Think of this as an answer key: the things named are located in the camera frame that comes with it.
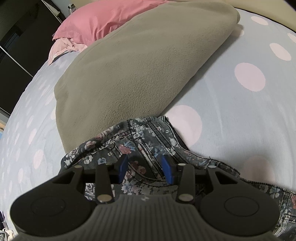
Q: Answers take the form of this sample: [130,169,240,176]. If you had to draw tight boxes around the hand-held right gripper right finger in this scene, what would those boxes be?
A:
[161,154,241,204]

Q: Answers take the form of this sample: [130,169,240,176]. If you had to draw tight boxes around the dark wardrobe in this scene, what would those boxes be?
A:
[0,0,74,115]

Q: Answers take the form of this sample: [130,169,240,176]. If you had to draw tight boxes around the pink pillow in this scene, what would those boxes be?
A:
[53,0,170,45]

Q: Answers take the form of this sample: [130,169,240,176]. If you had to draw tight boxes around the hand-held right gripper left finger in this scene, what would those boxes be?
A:
[52,155,128,205]

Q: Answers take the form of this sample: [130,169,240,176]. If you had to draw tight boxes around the olive fleece blanket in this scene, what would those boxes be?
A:
[54,3,241,153]

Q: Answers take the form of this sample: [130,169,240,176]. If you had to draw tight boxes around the light pink cloth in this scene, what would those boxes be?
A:
[48,37,88,65]

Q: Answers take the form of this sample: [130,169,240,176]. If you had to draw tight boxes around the polka dot bed sheet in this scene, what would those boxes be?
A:
[0,7,296,232]

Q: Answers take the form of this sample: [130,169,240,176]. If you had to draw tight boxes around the dark floral pants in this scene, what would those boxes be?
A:
[59,116,296,241]

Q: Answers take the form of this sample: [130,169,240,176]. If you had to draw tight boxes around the cream cloth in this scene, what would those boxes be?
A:
[0,228,15,241]

